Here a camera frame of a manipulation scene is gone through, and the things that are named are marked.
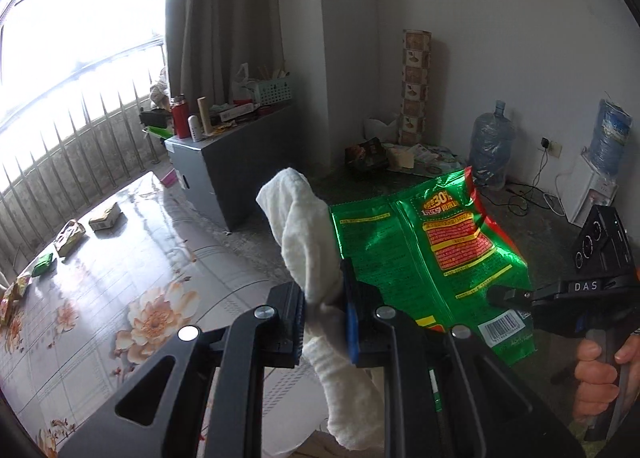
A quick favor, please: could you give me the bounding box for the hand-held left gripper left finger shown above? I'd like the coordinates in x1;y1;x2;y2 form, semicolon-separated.
57;282;307;458

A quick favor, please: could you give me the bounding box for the person's right hand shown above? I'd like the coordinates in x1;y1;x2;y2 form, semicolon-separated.
574;328;640;419

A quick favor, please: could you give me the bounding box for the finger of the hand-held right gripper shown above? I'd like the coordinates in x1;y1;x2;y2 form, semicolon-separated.
487;285;535;319

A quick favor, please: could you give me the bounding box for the grey cabinet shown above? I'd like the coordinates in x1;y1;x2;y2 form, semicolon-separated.
165;103;301;233

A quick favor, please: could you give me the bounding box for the white and red flat box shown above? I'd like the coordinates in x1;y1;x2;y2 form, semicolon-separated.
219;106;260;121

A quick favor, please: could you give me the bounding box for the beige cardboard tube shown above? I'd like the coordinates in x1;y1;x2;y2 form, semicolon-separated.
196;97;213;135

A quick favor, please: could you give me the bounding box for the small beige box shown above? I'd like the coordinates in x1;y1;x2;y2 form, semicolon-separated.
54;219;86;258

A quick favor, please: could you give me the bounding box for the white water dispenser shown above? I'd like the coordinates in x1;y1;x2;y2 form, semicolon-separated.
567;148;618;229

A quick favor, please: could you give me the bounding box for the white plastic bag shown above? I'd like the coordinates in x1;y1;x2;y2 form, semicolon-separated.
230;63;253;104

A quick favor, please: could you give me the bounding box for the small cardboard box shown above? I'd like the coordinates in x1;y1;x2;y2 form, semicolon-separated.
89;202;122;231

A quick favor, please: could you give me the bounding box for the metal window railing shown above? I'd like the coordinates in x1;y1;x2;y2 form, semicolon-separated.
0;36;168;284

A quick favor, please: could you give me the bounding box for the small green packet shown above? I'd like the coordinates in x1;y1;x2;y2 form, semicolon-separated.
32;254;57;278

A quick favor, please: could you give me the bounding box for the beige paper sheet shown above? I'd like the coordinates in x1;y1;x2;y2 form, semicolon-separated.
387;144;418;169

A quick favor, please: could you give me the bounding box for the blue water jug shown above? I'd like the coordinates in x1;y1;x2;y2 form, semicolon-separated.
470;99;516;189

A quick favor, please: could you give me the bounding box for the black cable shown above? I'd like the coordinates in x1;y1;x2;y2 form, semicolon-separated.
507;183;531;214

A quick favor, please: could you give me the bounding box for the printed plastic bag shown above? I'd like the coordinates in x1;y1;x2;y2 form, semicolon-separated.
417;143;463;174

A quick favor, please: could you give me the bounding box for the white sock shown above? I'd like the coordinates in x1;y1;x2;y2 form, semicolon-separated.
256;167;386;451

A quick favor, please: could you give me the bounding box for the patterned wallpaper roll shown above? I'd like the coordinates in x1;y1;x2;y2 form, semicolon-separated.
400;29;433;146

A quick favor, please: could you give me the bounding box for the green snack bag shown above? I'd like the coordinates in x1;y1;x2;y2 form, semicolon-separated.
330;165;537;414

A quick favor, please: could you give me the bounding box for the beige plush toy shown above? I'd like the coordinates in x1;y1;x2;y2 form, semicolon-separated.
149;67;171;109

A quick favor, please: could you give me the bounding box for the black and green device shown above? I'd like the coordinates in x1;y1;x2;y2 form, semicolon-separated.
139;108;173;139

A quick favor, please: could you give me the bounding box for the white crumpled paper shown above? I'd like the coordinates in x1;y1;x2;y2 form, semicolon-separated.
364;117;401;144

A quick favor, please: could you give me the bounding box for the blue dispenser water bottle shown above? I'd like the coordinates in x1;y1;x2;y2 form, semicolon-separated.
590;98;632;174

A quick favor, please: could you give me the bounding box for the white cable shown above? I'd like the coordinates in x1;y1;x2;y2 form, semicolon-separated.
532;153;566;214

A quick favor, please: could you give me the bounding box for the green plastic basket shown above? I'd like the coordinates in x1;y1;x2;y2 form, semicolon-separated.
250;76;293;106

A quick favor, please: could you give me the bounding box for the dark snack bag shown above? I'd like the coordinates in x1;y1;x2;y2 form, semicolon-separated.
345;137;390;171

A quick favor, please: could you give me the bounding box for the floral tablecloth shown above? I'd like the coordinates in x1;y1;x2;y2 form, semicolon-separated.
0;169;341;458

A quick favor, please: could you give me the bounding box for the red thermos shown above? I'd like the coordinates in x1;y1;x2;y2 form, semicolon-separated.
170;93;190;140

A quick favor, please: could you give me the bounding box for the grey curtain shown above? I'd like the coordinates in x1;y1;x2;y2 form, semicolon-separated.
164;0;328;174

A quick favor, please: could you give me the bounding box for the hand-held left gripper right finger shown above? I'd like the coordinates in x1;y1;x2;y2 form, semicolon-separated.
341;258;586;458

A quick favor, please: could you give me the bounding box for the yellow snack bag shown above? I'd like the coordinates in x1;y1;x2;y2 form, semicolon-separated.
9;274;32;301

